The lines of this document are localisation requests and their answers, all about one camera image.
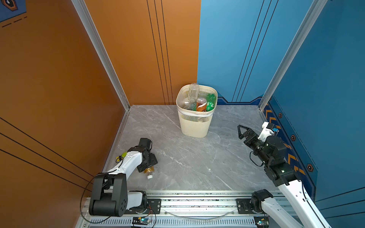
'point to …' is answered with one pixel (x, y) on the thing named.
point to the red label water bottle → (190, 105)
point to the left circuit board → (141, 221)
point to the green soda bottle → (210, 100)
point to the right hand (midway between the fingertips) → (240, 129)
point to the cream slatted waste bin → (194, 124)
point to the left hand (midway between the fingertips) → (150, 162)
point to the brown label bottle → (201, 104)
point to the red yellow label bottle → (149, 171)
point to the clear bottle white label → (193, 92)
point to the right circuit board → (262, 221)
